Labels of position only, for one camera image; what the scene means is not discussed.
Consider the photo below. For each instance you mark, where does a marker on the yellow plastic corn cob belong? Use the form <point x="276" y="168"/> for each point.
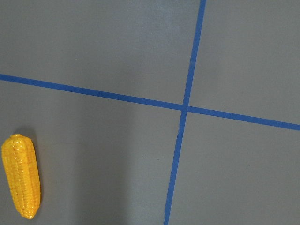
<point x="21" y="169"/>

